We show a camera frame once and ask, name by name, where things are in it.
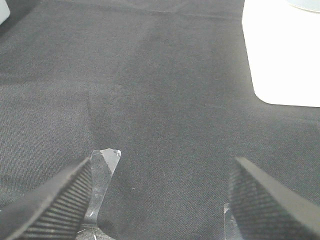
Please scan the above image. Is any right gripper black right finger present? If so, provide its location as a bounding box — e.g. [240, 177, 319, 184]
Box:
[228, 157, 320, 240]

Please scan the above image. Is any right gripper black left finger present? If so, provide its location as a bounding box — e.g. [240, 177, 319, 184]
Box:
[0, 157, 93, 240]

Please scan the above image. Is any clear tape strip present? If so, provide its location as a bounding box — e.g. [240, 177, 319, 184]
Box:
[76, 148, 122, 240]

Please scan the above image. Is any black table cloth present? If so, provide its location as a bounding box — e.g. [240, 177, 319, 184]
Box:
[0, 0, 320, 240]

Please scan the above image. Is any white plastic storage bin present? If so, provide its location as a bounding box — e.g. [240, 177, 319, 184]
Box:
[241, 0, 320, 107]

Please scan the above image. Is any grey perforated laundry basket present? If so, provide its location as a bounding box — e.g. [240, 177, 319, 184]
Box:
[0, 0, 11, 25]

